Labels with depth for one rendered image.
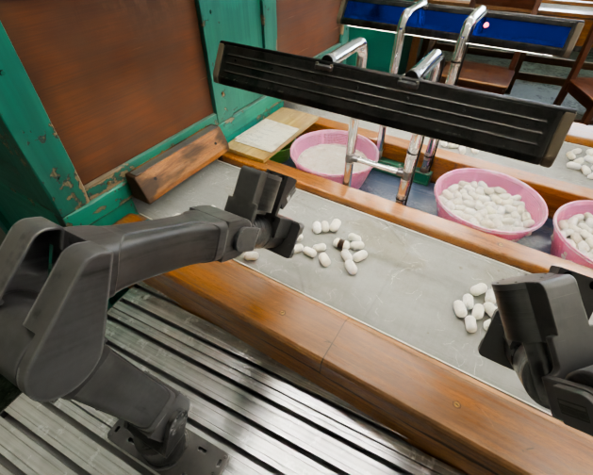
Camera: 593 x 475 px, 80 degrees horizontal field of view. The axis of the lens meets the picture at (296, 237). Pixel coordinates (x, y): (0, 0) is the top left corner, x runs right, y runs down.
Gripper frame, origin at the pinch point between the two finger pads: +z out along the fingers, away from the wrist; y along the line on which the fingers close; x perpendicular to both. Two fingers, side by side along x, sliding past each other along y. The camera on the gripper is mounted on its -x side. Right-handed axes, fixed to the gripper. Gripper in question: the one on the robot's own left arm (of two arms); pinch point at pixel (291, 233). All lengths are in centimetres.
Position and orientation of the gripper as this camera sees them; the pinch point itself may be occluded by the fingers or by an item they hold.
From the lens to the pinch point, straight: 73.0
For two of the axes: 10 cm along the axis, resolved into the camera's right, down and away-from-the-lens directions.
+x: -3.3, 9.3, 1.4
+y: -8.5, -3.6, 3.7
